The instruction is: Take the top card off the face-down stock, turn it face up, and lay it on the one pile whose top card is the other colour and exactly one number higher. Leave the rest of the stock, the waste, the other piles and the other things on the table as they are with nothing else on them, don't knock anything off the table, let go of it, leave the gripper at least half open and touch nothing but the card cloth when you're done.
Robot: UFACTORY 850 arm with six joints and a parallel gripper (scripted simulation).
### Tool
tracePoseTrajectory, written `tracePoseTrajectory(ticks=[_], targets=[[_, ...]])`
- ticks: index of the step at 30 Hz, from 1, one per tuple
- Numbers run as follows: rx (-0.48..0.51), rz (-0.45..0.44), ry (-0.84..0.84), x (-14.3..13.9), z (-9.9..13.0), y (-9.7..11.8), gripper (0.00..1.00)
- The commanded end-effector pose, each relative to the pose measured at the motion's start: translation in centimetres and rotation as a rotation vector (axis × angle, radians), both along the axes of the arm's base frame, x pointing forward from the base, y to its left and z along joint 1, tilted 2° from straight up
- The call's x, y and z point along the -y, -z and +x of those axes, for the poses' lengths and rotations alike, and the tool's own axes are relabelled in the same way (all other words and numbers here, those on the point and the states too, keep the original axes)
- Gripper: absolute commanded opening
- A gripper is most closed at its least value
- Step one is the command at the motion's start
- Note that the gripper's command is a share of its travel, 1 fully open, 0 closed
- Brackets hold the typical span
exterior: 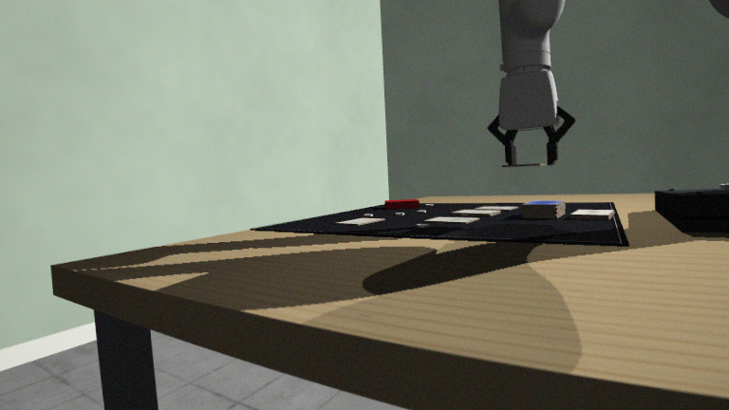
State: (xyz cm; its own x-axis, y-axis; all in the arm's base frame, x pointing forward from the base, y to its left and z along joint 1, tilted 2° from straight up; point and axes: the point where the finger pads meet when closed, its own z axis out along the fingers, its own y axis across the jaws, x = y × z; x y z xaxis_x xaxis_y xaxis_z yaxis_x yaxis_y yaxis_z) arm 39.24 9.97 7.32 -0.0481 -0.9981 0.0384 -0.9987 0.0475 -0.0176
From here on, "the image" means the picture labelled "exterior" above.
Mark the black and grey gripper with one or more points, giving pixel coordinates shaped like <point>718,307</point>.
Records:
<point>527,103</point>

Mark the black card cloth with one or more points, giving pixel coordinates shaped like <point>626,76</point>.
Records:
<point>507,224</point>

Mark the red rectangular block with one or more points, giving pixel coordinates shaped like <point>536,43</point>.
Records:
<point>401,204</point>

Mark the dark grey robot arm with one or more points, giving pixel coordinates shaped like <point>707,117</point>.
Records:
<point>525,24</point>

